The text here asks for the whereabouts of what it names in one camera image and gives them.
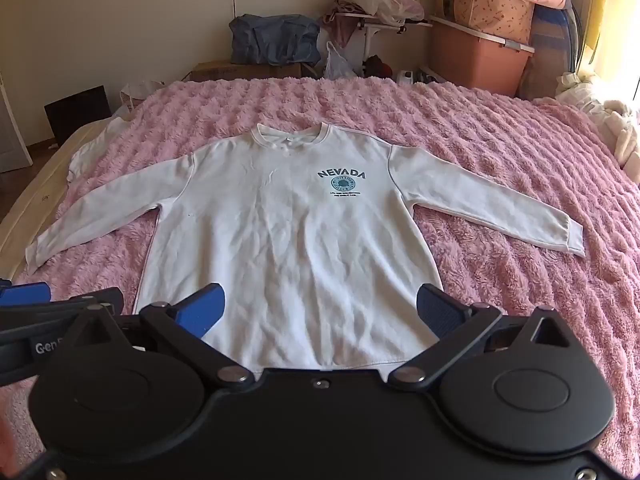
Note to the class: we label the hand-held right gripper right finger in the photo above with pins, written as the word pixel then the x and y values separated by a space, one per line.
pixel 437 310

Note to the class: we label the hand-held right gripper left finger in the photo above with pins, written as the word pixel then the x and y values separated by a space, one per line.
pixel 202 310

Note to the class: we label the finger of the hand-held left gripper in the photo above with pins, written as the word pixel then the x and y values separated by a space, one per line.
pixel 25 293
pixel 100 299

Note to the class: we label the white printed sweatshirt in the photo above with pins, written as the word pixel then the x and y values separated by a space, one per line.
pixel 300 240

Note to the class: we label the dark red clothes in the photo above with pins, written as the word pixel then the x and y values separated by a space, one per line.
pixel 377 65

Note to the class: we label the pink clothes pile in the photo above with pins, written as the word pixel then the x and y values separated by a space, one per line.
pixel 342 25

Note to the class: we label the beige mattress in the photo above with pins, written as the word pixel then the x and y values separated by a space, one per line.
pixel 35 185

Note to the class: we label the pink fluffy blanket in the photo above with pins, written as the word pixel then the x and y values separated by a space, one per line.
pixel 500 160

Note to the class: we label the white door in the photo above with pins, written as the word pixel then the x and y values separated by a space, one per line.
pixel 10 130

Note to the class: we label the black panel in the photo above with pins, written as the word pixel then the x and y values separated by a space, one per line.
pixel 77 112

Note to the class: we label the white tote bag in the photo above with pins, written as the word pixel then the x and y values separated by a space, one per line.
pixel 140 92

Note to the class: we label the small white device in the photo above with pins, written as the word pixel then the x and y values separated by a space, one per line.
pixel 406 77

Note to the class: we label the cardboard box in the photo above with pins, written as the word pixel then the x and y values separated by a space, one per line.
pixel 220 70

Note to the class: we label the pink storage box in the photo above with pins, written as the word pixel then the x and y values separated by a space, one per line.
pixel 475 60

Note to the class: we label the white cloth pile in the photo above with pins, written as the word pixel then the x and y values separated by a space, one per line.
pixel 620 130

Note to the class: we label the small clear plastic bag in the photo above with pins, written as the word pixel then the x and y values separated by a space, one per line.
pixel 337 65

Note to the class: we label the blue storage bag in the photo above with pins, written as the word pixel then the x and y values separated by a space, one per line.
pixel 550 55

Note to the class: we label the blue duffel bag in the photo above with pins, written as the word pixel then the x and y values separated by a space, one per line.
pixel 275 40

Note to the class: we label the white folding table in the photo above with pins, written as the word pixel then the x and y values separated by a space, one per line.
pixel 385 22

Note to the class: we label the patterned fabric storage bag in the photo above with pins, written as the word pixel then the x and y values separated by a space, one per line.
pixel 490 5

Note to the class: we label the yellow curtain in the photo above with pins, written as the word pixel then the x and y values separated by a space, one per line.
pixel 592 10

